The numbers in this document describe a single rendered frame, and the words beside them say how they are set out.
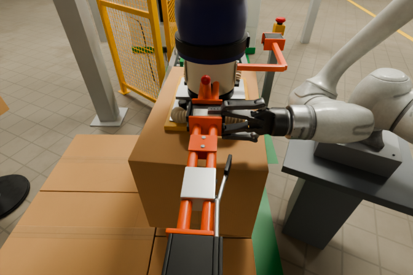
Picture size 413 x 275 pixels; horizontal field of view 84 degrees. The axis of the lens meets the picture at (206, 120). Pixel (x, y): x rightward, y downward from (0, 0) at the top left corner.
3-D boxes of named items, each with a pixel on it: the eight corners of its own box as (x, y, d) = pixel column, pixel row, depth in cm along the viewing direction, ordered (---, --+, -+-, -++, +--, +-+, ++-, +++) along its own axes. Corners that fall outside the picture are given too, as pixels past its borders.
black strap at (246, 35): (180, 32, 83) (180, 21, 80) (246, 33, 82) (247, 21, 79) (169, 59, 66) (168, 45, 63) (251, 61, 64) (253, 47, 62)
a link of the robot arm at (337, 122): (313, 150, 56) (294, 129, 68) (377, 151, 56) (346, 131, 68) (321, 108, 52) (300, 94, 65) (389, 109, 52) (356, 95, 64)
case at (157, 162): (179, 127, 137) (172, 65, 112) (246, 132, 134) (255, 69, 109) (149, 227, 91) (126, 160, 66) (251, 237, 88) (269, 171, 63)
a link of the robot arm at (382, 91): (354, 102, 104) (378, 56, 89) (399, 123, 92) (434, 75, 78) (334, 116, 97) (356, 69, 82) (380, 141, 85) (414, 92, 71)
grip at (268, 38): (260, 43, 107) (262, 32, 103) (279, 43, 106) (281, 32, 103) (263, 50, 100) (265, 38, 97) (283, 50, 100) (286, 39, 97)
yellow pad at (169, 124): (179, 79, 102) (178, 69, 99) (202, 80, 101) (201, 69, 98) (164, 131, 76) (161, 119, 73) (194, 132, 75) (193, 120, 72)
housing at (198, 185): (185, 179, 49) (183, 166, 46) (217, 181, 48) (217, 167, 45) (180, 210, 43) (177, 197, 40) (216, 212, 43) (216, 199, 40)
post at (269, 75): (254, 127, 227) (273, 22, 163) (261, 127, 227) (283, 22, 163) (255, 132, 222) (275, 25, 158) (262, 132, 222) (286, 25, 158)
